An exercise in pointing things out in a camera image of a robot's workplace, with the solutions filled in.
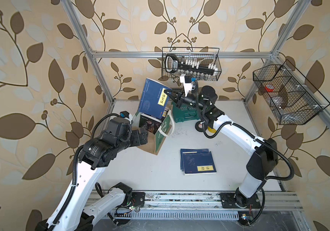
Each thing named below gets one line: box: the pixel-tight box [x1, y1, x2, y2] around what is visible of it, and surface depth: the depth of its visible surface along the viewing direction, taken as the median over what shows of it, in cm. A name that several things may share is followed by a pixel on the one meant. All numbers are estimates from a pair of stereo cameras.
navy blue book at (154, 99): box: [138, 77, 171, 120], surface depth 69 cm
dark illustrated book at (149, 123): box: [138, 113, 163, 135], surface depth 89 cm
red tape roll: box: [264, 84, 275, 93], surface depth 84 cm
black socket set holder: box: [165, 53, 218, 76], surface depth 85 cm
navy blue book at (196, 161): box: [179, 148, 217, 176], surface depth 88 cm
